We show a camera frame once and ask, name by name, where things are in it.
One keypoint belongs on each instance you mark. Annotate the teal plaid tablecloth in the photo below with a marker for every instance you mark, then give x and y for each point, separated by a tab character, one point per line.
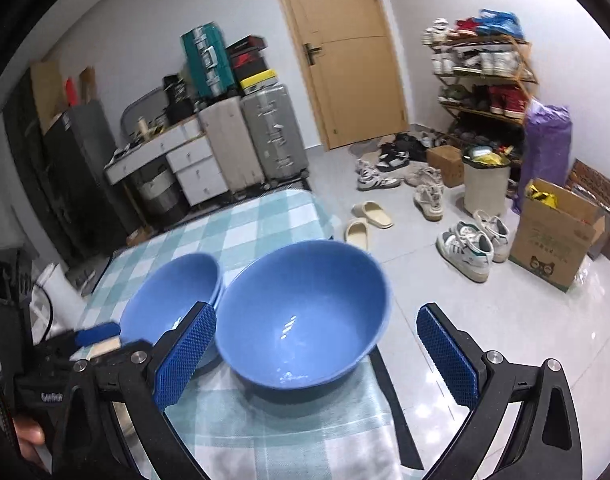
265	220

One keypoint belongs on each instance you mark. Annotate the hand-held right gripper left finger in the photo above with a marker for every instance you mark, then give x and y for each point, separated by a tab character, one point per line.
185	355

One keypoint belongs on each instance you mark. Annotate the large printed cardboard box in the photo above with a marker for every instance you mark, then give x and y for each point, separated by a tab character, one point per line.
545	245

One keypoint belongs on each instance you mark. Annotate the black red shoe box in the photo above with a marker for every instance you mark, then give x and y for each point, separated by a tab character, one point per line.
245	57

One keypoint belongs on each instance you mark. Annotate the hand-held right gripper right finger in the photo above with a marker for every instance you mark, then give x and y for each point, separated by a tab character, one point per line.
445	355

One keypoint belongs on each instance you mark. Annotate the white drawer cabinet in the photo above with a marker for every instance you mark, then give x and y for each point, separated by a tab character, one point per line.
200	170

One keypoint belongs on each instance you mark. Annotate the white striped sneaker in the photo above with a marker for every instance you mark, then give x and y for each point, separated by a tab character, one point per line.
377	177

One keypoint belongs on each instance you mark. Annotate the silver ribbed suitcase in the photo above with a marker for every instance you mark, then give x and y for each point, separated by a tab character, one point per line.
272	135

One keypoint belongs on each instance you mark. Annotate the oval grey-framed mirror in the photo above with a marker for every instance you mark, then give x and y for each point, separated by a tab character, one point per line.
135	110

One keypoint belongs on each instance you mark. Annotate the brown cardboard sheet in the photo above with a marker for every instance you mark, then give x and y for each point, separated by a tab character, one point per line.
47	90

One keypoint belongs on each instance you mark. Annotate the blue plastic bag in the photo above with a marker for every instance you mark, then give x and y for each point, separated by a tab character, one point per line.
500	22

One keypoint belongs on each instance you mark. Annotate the white bottle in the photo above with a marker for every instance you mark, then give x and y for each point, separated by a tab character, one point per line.
143	130

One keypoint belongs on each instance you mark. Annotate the black white sneaker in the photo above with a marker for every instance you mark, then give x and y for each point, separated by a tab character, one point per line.
392	157

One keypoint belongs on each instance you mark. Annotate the white trash bin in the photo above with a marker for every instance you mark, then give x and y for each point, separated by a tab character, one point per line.
485	190

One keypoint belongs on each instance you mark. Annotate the teal box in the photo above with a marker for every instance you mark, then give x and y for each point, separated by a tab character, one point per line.
205	60

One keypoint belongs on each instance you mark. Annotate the black cabinet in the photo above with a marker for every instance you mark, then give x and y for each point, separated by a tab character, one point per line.
80	170

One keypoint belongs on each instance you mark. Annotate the yellow black box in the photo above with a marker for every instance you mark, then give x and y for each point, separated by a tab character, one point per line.
259	80

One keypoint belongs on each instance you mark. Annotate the brown patterned panel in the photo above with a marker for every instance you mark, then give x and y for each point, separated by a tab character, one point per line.
597	185

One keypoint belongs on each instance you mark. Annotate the grey door mat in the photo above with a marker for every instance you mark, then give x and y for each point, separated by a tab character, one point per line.
365	147

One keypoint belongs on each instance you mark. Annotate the beige ribbed suitcase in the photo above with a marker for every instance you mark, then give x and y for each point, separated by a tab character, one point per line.
230	145

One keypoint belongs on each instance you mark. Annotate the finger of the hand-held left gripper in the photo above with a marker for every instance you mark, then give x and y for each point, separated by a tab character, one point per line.
100	334

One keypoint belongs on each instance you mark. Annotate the wooden door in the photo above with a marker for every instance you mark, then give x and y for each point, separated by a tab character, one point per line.
345	85

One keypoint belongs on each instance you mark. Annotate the purple plastic bag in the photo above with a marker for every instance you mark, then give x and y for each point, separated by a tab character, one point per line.
545	150

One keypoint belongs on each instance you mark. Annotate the beige mesh sneaker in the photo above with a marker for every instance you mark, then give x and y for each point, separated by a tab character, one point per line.
422	176
429	202

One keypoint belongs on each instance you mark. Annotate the white green sneaker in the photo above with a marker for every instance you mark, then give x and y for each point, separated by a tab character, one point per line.
462	255
492	232

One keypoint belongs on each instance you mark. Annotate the grey woven basket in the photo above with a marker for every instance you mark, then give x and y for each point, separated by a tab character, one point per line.
157	195

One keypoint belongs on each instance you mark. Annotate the small brown cardboard box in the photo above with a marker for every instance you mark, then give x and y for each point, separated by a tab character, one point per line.
445	167

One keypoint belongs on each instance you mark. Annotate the person's left hand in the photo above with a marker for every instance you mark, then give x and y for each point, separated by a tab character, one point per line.
29	437

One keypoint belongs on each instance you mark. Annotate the beige slipper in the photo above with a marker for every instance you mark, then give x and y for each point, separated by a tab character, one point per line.
372	215
357	234

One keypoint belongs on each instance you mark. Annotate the wooden shoe rack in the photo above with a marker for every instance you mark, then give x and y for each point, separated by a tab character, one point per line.
485	77

